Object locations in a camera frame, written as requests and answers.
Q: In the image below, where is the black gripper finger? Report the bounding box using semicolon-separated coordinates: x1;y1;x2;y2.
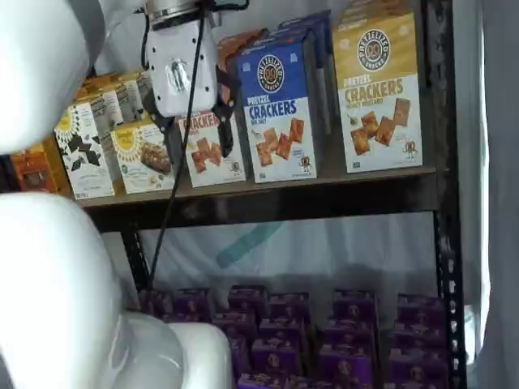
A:
141;87;176;164
212;64;242;159

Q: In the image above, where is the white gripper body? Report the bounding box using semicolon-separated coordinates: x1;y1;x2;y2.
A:
145;11;219;118

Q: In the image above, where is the yellow white pretzel crackers box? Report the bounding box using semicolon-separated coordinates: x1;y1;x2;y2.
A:
331;11;423;174

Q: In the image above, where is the orange white pretzel crackers box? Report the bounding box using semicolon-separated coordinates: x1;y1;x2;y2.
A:
174;60;247;188

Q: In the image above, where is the yellow granola bar box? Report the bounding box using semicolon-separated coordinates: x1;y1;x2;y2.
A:
109;119;178;195

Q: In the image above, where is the blue white pretzel crackers box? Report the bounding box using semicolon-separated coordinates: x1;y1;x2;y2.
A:
226;40;325;184

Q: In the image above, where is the white black cracker box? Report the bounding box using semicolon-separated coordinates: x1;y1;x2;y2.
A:
54;100;117;200

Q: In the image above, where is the black metal shelf rack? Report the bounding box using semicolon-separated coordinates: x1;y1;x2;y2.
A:
76;0;467;389

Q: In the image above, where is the orange brown snack box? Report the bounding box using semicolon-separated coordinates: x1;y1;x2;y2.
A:
10;143;62;195

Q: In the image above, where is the purple snack box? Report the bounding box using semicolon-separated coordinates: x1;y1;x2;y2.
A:
317;347;375;389
211;310;257;341
393;318;447;350
258;318;308;345
237;372;290;389
226;285;269;319
323;318;376;352
387;346;449;389
332;288;377;323
225;335;251;376
268;292;311;325
250;338;304;378
397;293;446;325
139;289;176;321
173;288;212;323

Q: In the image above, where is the teal tape strip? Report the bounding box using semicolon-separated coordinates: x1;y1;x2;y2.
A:
217;221;285;269

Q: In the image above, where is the translucent plastic sheet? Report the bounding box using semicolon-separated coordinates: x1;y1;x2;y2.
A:
137;210;441;301

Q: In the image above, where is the white plastic curtain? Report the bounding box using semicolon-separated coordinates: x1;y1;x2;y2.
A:
449;0;519;389

